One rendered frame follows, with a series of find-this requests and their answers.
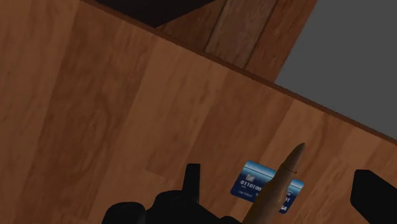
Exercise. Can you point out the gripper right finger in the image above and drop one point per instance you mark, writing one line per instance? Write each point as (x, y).
(373, 198)

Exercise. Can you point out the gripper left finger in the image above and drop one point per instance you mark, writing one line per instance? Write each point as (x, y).
(190, 183)

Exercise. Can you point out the blue bank card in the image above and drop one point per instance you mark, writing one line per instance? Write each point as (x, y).
(249, 183)

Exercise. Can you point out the brown wooden table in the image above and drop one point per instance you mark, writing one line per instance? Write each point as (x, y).
(124, 118)

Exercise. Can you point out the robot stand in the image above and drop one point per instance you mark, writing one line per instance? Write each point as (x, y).
(155, 9)

